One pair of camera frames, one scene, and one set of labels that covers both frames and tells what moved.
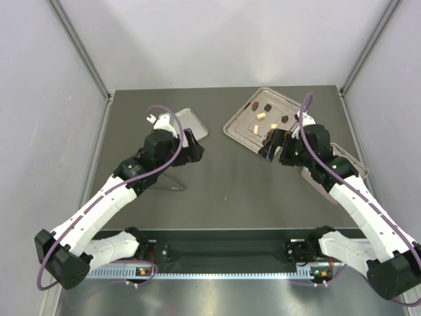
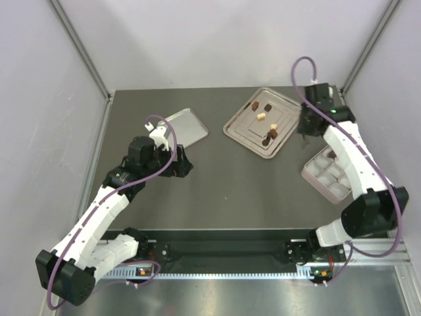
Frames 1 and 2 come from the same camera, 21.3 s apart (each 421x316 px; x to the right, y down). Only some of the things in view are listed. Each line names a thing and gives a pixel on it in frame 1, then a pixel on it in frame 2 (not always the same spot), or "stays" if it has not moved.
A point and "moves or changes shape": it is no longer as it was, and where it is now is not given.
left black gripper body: x=188 y=154 to x=176 y=168
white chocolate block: x=261 y=117 stays
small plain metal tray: x=187 y=119 stays
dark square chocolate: x=268 y=107 stays
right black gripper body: x=293 y=153 to x=304 y=126
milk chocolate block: x=254 y=106 stays
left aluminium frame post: x=81 y=47 stays
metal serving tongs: x=165 y=182 moves or changes shape
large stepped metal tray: x=264 y=112 stays
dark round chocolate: x=285 y=119 moves or changes shape
